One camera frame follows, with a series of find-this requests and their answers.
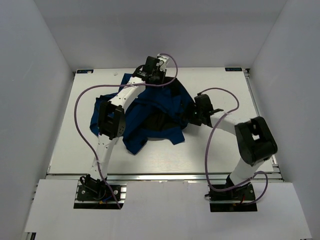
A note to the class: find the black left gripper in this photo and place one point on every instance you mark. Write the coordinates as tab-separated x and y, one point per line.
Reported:
163	75

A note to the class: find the blue and black jacket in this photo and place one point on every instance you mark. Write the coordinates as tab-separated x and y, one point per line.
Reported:
157	113

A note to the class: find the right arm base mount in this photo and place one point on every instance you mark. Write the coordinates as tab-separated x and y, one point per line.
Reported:
232	201

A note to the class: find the right blue table label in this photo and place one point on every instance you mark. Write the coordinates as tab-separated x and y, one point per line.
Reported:
233	69

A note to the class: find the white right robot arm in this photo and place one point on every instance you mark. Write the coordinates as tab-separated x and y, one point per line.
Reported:
255	141

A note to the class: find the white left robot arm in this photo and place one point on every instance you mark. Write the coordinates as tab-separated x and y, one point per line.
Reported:
111	114

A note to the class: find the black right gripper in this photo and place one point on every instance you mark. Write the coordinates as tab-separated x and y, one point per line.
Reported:
192	120

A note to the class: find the blue table label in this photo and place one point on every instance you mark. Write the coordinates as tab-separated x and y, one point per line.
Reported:
233	69
84	71

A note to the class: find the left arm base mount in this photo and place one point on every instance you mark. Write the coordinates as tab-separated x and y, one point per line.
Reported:
94	194

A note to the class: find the left blue table label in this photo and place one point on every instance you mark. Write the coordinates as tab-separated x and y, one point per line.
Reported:
84	71

